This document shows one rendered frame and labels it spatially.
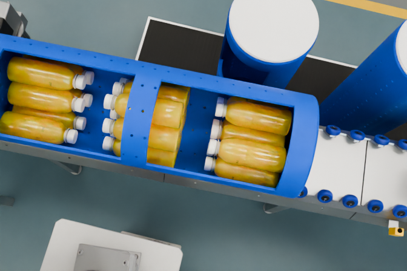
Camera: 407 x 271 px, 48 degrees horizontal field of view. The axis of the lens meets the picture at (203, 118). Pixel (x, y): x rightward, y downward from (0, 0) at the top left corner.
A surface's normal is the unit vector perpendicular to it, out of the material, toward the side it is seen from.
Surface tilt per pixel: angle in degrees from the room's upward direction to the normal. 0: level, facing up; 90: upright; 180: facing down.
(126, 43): 0
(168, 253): 0
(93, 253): 45
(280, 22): 0
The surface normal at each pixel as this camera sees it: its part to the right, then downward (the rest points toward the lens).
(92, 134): 0.13, -0.64
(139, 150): -0.13, 0.61
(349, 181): 0.04, -0.25
